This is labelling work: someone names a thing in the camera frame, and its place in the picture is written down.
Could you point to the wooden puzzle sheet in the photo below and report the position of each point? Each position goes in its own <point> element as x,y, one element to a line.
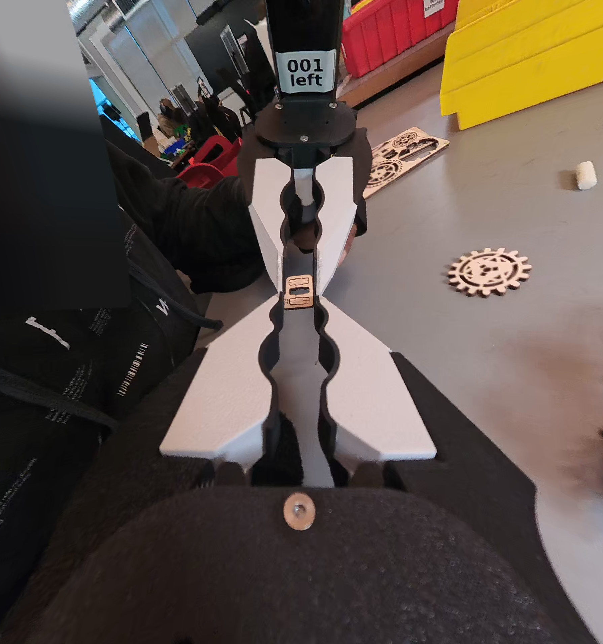
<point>407,151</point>

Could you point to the person's black printed hoodie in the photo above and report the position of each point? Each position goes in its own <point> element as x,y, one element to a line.
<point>55,377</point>

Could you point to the red plastic stool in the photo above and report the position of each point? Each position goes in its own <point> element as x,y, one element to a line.
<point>206,173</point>

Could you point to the yellow plastic bin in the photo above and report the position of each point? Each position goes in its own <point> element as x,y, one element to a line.
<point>532,60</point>

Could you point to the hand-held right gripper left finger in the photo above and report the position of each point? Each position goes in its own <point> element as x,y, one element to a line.
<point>221,397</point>

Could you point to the person's left hand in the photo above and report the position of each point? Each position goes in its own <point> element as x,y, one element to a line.
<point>306,237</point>

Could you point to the small wooden connector piece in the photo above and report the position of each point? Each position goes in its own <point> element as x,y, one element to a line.
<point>299,292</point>

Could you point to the flat wooden gear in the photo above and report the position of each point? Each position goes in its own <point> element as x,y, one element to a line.
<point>489,271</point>

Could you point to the red plastic bin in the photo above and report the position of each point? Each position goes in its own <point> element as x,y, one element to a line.
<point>387,35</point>

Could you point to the person's left forearm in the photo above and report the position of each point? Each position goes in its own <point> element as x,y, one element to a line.
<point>206,226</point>

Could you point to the small white cylinder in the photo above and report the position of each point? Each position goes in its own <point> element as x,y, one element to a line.
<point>586,175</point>

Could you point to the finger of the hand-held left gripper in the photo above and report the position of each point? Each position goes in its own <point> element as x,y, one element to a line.
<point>339,206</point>
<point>266,211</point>

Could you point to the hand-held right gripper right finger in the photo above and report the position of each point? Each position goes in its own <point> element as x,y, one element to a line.
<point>376,402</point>

